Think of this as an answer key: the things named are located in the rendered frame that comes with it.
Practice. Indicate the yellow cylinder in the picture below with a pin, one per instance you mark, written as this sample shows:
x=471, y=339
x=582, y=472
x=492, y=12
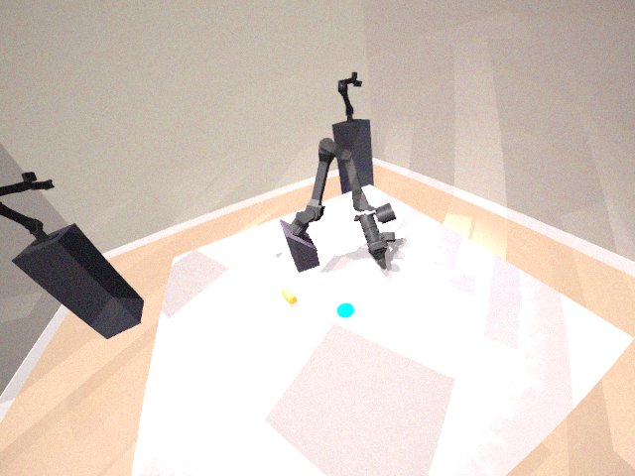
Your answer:
x=288, y=295

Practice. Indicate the cyan circle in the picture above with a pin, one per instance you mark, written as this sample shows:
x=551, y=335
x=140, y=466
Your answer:
x=345, y=310

